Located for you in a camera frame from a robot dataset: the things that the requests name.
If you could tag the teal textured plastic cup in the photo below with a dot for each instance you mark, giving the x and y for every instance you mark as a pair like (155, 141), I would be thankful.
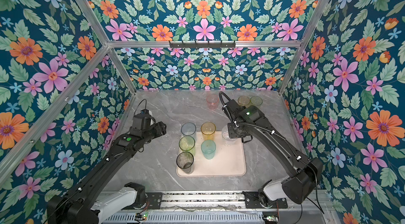
(208, 148)

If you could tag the pink short plastic cup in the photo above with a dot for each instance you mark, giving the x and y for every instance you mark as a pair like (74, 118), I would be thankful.
(212, 101)

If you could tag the aluminium frame corner post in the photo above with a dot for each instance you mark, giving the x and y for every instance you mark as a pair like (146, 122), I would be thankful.
(309, 31)
(95, 30)

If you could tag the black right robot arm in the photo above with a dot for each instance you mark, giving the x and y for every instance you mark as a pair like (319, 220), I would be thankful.
(303, 173)

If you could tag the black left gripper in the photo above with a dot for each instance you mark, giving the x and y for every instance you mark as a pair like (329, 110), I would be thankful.
(160, 128)

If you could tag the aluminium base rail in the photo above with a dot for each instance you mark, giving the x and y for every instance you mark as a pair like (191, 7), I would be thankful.
(227, 207)

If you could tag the aluminium frame bar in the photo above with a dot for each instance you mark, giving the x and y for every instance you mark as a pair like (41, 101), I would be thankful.
(12, 160)
(243, 44)

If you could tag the aluminium frame corner post right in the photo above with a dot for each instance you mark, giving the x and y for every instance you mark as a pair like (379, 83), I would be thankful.
(309, 31)

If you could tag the light green short plastic cup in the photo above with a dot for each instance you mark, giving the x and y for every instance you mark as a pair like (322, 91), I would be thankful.
(256, 101)

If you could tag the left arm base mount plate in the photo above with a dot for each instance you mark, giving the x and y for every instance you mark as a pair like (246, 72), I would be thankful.
(153, 202)

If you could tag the aluminium left frame bar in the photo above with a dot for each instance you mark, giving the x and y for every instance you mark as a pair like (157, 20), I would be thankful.
(12, 160)

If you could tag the black hook rail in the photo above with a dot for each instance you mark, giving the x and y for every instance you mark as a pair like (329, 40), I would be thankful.
(202, 44)

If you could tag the beige plastic tray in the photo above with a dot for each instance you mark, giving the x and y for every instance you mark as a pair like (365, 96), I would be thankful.
(229, 159)

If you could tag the green tall plastic tumbler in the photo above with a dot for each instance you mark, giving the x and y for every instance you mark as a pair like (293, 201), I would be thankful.
(187, 144)

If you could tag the blue tall plastic tumbler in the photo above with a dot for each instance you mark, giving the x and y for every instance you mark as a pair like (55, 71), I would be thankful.
(188, 129)

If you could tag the yellow tall plastic tumbler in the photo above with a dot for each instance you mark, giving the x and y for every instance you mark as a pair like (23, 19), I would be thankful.
(208, 130)

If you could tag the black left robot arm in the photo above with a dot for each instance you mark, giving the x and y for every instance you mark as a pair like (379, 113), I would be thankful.
(79, 205)

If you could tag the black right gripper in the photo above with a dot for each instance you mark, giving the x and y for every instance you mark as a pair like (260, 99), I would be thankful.
(231, 133)

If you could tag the aluminium frame corner post left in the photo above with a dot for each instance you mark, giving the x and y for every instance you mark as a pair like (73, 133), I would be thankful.
(95, 30)

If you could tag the aluminium top frame bar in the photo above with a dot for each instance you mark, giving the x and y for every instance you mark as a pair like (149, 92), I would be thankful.
(243, 44)

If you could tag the amber short plastic cup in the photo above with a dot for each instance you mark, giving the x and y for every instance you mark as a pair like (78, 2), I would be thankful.
(244, 101)

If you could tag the clear short plastic cup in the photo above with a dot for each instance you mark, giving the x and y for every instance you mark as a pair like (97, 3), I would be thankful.
(227, 140)

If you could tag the grey smoked plastic tumbler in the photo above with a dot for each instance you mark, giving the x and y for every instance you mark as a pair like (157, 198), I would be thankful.
(185, 162)

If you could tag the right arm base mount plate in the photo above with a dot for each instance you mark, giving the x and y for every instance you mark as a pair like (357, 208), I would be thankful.
(258, 200)

